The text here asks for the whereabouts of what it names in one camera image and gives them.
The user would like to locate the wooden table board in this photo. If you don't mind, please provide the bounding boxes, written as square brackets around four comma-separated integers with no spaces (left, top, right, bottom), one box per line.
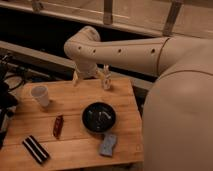
[0,78,143,171]

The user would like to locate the black equipment at left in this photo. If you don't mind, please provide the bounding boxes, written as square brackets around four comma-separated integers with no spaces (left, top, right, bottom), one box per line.
[0,55,18,149]

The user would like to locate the red pocket knife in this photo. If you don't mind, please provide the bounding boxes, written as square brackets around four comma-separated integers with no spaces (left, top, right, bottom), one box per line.
[53,115,63,138]

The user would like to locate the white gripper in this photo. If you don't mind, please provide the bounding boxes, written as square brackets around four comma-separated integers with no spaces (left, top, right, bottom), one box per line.
[72,64,111,90]

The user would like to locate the black ceramic bowl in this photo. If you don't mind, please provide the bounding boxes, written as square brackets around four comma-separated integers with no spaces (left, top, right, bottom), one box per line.
[82,102,116,133]

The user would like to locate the blue sponge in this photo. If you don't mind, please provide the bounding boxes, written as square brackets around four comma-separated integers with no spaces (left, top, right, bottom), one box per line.
[99,134,117,157]

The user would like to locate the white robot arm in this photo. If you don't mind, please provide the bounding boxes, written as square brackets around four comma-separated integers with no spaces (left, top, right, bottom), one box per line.
[64,26,213,171]

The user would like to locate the black white striped block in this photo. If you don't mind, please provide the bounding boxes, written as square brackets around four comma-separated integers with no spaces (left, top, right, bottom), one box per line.
[22,135,50,165]

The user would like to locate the black cable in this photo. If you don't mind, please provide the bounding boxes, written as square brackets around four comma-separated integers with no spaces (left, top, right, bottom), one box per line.
[3,73,26,93]

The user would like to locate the metal rail frame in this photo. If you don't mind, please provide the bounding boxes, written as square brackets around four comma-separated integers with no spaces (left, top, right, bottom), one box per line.
[0,0,213,49]

